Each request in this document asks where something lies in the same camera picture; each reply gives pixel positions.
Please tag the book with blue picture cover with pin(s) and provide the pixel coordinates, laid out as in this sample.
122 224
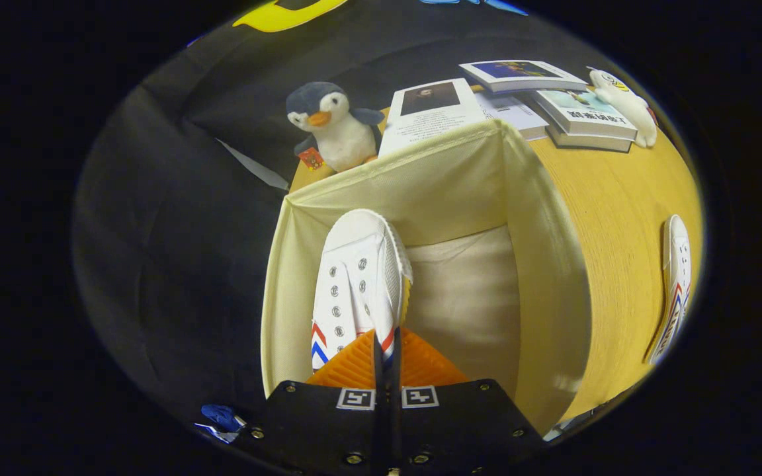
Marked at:
520 71

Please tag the white duck plush toy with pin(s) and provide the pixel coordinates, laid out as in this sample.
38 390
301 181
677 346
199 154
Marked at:
629 106

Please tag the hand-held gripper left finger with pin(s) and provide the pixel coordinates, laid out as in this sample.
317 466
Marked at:
328 423

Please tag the white book with text cover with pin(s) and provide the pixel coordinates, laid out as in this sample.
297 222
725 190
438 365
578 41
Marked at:
513 112

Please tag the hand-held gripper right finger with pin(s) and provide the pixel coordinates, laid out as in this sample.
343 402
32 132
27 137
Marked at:
460 423

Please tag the beige fabric storage box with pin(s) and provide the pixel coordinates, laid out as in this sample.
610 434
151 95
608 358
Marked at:
460 185

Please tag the white canvas shoe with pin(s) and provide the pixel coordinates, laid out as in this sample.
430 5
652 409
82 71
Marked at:
354 264
677 264

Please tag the grey penguin plush toy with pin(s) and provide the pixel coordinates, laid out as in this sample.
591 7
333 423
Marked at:
341 139

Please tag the black backdrop cloth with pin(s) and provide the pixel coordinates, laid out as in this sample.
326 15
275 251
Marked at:
176 264

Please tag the white book with portrait cover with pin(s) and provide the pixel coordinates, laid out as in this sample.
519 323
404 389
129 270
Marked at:
434 112

